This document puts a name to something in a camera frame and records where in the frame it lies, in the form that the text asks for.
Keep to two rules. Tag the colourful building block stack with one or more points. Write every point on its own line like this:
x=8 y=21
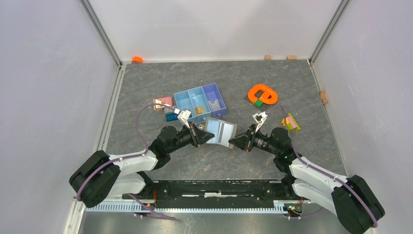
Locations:
x=290 y=123

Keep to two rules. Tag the orange cap at wall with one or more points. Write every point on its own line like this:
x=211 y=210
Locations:
x=136 y=59

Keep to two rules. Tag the light blue middle drawer box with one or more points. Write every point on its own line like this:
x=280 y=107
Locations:
x=198 y=99

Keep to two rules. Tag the light blue drawer box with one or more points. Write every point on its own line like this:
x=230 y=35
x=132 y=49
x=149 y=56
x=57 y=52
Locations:
x=198 y=99
x=183 y=101

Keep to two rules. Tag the blue building block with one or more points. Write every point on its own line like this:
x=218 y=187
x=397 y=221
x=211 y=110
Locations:
x=171 y=117

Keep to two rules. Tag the purple plastic drawer box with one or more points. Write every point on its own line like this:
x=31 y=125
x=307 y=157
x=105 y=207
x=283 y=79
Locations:
x=212 y=92

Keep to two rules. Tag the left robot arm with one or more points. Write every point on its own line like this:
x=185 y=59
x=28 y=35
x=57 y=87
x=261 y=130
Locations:
x=103 y=175

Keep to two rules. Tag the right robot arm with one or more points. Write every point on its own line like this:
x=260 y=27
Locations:
x=350 y=199

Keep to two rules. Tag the pink card box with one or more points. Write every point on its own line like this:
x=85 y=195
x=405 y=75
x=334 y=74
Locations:
x=167 y=101

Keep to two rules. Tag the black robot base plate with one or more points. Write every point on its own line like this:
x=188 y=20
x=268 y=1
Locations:
x=220 y=194

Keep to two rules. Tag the orange plastic ring toy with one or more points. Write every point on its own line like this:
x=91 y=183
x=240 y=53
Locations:
x=263 y=94

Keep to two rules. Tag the light blue left drawer box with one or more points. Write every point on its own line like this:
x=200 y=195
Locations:
x=183 y=101

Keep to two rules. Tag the clear plastic block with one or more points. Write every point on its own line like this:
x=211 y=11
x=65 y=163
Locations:
x=168 y=110

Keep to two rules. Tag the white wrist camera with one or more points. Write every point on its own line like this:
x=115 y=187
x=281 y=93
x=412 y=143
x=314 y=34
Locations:
x=183 y=116
x=260 y=119

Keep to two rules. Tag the green block on black plate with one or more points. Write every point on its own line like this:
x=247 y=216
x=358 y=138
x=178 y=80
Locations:
x=258 y=104

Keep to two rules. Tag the gold card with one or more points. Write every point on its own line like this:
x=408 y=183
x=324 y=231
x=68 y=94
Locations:
x=199 y=110

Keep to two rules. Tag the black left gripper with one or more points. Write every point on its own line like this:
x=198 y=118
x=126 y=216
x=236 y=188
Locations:
x=197 y=136

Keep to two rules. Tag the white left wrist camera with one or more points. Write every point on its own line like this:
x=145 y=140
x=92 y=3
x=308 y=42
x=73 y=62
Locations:
x=183 y=116

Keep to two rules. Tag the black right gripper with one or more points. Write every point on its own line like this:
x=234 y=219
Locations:
x=249 y=135

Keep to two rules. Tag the wooden arch piece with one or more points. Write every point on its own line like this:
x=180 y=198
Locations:
x=323 y=97

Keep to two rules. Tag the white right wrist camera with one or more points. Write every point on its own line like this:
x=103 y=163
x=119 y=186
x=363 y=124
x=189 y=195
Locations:
x=260 y=119

